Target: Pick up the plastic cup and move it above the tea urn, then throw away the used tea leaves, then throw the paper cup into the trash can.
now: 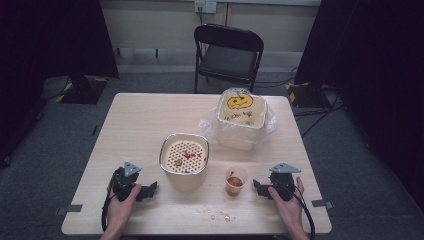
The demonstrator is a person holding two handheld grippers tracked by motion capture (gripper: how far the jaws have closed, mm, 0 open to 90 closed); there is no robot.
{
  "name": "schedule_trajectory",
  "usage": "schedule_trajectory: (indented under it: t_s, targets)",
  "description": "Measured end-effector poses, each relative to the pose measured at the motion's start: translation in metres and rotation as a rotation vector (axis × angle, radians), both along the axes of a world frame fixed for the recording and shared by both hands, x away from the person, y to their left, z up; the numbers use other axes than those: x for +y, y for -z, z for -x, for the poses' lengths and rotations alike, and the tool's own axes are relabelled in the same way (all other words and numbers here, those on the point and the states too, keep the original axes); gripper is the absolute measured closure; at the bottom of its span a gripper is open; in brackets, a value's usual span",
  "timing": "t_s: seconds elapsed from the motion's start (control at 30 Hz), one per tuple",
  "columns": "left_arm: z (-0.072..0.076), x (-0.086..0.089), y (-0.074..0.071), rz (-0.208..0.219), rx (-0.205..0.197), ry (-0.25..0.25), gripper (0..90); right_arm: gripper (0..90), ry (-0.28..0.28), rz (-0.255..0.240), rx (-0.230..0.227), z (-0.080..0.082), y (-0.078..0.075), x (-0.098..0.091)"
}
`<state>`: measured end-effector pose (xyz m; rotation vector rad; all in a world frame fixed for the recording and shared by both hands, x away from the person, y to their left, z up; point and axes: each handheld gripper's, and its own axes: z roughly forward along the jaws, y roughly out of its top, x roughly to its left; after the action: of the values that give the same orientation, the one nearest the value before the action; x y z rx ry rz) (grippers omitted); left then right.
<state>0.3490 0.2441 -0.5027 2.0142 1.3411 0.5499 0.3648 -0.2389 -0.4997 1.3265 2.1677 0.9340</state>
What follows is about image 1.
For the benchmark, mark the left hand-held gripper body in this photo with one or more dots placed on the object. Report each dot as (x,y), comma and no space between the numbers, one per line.
(121,185)

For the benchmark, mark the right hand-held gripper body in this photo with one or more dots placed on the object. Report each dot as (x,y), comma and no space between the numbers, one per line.
(283,183)

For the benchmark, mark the person's left hand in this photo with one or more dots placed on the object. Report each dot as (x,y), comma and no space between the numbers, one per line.
(120,213)

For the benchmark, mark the person's right hand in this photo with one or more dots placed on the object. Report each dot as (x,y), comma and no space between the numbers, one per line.
(293,211)

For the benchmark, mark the clear plastic cup red residue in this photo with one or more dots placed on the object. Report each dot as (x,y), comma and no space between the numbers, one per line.
(236,185)

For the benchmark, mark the white bin with perforated strainer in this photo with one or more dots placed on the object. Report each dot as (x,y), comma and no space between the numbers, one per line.
(186,180)

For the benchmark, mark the grey table edge clip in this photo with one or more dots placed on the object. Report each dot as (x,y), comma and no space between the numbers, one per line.
(69,209)
(322,203)

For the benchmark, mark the spilled wet crumbs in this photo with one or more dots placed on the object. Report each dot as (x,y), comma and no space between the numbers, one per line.
(226,218)

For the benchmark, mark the red food scraps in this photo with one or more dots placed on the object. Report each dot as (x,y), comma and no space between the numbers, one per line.
(187,154)

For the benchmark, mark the cream trash bin pumpkin face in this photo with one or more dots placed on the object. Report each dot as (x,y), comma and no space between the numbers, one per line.
(241,113)

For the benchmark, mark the plastic bag with smiley container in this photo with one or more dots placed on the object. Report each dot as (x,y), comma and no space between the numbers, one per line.
(208,128)

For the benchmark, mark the black stand base striped tape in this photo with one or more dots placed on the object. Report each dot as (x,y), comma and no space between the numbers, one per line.
(308,95)
(83,90)

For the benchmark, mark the black folding chair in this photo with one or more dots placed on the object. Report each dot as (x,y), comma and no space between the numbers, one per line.
(230,60)

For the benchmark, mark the black curtain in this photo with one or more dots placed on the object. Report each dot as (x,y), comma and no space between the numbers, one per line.
(50,40)
(373,66)

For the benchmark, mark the white wall socket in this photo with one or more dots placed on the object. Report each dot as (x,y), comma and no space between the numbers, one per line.
(205,6)

